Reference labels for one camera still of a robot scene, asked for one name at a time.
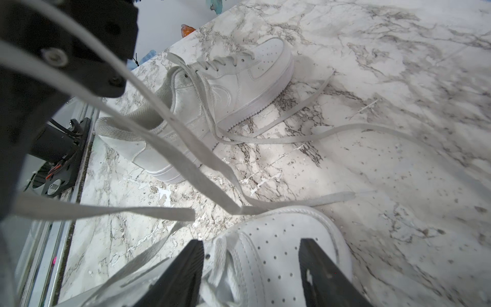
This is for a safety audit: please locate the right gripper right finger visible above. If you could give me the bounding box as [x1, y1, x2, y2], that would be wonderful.
[299, 239, 371, 307]

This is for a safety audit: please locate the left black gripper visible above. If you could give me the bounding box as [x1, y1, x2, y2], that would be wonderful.
[0, 0, 139, 220]

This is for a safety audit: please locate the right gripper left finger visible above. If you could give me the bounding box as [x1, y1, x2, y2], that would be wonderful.
[135, 240, 205, 307]

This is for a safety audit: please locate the white sneaker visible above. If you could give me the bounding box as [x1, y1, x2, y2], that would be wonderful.
[0, 0, 358, 307]
[96, 38, 298, 184]

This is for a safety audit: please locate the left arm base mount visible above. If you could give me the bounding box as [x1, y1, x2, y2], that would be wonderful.
[24, 118, 92, 198]

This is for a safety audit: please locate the aluminium front rail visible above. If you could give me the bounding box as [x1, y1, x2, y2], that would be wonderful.
[2, 98, 98, 306]

